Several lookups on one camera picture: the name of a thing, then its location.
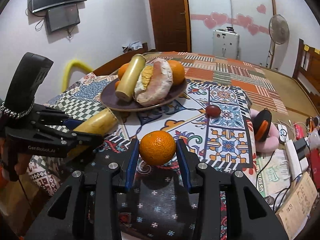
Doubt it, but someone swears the colourful patterned tablecloth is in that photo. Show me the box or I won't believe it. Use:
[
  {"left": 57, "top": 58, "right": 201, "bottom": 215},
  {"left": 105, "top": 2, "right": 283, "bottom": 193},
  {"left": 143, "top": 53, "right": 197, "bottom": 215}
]
[{"left": 26, "top": 71, "right": 258, "bottom": 240}]

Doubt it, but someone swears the large orange on plate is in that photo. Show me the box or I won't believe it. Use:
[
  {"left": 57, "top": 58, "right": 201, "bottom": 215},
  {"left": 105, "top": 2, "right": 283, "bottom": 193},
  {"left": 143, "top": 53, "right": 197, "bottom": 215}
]
[{"left": 168, "top": 60, "right": 185, "bottom": 86}]

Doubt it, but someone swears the short yellow sugarcane piece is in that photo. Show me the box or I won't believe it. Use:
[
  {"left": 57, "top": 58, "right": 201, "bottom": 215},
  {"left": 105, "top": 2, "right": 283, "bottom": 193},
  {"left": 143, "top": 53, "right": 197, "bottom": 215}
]
[{"left": 67, "top": 107, "right": 119, "bottom": 156}]

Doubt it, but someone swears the yellow foam tube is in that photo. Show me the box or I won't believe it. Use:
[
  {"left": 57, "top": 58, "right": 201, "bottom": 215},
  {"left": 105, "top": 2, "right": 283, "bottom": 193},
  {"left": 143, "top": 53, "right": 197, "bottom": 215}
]
[{"left": 61, "top": 59, "right": 93, "bottom": 92}]

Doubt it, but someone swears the person hand holding gripper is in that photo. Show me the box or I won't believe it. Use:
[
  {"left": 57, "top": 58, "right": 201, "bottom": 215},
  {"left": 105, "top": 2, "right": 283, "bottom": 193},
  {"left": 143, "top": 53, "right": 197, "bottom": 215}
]
[{"left": 1, "top": 153, "right": 32, "bottom": 181}]

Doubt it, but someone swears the tan paperback book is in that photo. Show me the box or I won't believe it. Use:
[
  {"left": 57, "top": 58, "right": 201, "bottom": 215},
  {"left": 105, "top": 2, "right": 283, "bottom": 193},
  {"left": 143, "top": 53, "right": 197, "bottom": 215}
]
[{"left": 276, "top": 172, "right": 318, "bottom": 239}]

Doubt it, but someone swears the red packet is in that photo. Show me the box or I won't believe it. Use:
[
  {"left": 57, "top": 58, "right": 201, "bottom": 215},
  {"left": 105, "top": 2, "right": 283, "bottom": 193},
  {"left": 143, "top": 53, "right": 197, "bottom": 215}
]
[{"left": 294, "top": 124, "right": 304, "bottom": 140}]

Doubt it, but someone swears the white metal appliance box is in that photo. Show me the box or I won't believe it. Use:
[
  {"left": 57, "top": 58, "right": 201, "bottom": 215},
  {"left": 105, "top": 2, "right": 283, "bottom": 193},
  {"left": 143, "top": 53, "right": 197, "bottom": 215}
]
[{"left": 213, "top": 27, "right": 240, "bottom": 60}]

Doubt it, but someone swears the green white paper packet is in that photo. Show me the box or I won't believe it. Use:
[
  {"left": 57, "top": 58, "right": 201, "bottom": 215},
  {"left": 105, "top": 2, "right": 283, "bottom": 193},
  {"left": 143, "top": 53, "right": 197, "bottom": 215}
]
[{"left": 257, "top": 149, "right": 291, "bottom": 198}]

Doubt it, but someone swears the small orange tangerine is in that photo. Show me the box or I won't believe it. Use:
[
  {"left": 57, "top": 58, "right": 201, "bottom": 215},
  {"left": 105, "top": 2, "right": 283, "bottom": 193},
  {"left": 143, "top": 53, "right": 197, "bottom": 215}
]
[{"left": 114, "top": 80, "right": 120, "bottom": 89}]

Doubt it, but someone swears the brown wooden door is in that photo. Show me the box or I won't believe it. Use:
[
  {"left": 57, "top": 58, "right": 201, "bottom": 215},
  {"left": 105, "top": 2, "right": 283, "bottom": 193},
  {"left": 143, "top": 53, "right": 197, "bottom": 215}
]
[{"left": 149, "top": 0, "right": 191, "bottom": 52}]

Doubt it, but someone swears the pink plush toy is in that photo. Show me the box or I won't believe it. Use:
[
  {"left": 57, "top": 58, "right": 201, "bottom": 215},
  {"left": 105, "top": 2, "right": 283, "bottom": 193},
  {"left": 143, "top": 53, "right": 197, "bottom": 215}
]
[{"left": 250, "top": 109, "right": 279, "bottom": 153}]

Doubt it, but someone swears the long yellow sugarcane piece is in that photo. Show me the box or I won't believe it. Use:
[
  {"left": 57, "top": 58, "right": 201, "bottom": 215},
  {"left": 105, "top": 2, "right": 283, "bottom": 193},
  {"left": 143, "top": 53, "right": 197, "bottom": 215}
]
[{"left": 116, "top": 54, "right": 146, "bottom": 102}]

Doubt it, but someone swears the frosted sliding glass door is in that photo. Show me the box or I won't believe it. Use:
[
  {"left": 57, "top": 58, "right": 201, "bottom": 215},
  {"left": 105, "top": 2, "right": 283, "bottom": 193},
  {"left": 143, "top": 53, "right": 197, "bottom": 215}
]
[{"left": 188, "top": 0, "right": 273, "bottom": 66}]

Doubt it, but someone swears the wooden footboard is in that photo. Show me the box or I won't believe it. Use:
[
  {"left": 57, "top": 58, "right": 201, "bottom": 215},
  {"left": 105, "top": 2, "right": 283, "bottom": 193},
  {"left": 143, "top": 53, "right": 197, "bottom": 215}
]
[{"left": 93, "top": 42, "right": 149, "bottom": 76}]

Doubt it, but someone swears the peeled pink pomelo segment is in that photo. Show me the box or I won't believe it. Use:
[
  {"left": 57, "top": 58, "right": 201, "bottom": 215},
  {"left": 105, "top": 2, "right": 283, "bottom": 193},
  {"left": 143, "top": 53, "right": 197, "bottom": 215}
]
[{"left": 134, "top": 59, "right": 173, "bottom": 107}]

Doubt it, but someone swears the patchwork striped bed mat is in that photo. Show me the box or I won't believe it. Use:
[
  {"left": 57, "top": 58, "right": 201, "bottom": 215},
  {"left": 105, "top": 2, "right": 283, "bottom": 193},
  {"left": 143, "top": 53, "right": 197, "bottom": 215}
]
[{"left": 144, "top": 51, "right": 287, "bottom": 115}]

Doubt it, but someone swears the dark purple plate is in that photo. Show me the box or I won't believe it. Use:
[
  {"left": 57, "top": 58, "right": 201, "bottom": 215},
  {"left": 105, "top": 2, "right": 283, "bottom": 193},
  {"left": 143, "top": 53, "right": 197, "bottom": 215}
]
[{"left": 100, "top": 76, "right": 188, "bottom": 112}]

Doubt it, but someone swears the small wall monitor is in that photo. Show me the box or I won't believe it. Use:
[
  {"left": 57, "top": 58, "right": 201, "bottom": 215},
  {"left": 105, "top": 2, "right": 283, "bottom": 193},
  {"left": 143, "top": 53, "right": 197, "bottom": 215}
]
[{"left": 45, "top": 4, "right": 80, "bottom": 33}]

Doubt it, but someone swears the black orange headphone earcup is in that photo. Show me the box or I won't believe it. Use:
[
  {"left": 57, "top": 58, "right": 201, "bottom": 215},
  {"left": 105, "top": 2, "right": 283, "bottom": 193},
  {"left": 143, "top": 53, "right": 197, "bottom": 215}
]
[{"left": 252, "top": 108, "right": 272, "bottom": 142}]

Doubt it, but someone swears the red jujube fruit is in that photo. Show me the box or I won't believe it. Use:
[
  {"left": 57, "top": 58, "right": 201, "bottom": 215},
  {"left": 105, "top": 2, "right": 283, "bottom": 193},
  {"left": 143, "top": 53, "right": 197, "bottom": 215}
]
[{"left": 206, "top": 105, "right": 221, "bottom": 118}]

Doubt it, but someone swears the white standing fan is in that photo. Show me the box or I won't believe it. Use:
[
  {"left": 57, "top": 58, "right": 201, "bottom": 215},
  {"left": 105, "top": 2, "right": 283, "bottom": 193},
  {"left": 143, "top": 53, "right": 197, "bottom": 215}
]
[{"left": 266, "top": 14, "right": 290, "bottom": 71}]

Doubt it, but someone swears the white power strip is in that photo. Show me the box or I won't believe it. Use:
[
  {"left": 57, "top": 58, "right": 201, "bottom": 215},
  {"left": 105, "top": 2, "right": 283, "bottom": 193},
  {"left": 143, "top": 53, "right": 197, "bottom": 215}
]
[{"left": 285, "top": 140, "right": 302, "bottom": 179}]

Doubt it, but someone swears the clutter on footboard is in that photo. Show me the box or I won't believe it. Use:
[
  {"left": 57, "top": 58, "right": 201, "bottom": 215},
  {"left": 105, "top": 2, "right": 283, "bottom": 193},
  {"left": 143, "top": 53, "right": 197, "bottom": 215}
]
[{"left": 122, "top": 41, "right": 143, "bottom": 53}]

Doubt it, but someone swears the wooden headboard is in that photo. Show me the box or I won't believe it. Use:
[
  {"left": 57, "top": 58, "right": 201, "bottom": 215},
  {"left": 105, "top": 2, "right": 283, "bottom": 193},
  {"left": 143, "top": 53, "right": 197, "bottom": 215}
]
[{"left": 293, "top": 38, "right": 319, "bottom": 96}]

